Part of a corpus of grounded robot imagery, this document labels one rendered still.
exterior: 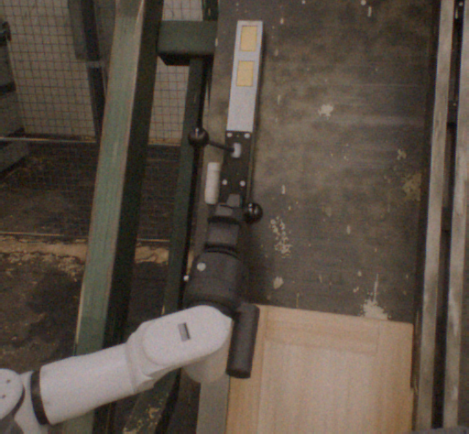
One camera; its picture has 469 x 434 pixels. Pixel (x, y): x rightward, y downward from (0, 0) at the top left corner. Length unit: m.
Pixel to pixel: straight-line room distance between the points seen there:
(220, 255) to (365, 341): 0.35
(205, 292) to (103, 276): 0.33
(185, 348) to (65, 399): 0.15
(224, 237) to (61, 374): 0.28
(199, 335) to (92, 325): 0.38
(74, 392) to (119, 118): 0.53
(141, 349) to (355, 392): 0.44
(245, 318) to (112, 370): 0.19
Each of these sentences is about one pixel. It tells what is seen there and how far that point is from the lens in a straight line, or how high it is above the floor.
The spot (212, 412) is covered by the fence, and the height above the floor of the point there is 1.09.
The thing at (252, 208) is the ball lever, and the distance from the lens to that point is 0.77.
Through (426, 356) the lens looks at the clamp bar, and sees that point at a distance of 0.88.
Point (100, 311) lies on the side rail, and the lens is 0.96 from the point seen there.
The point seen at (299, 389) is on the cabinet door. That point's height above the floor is 1.12.
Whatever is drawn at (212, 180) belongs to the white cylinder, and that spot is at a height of 1.44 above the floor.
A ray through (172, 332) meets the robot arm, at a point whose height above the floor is 1.39.
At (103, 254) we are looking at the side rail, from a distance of 0.96.
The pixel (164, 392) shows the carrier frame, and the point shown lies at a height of 0.79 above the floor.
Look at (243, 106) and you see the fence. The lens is 0.93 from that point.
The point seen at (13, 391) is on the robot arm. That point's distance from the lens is 0.64.
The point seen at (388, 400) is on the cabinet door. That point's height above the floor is 1.13.
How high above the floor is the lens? 1.79
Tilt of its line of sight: 25 degrees down
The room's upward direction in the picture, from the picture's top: straight up
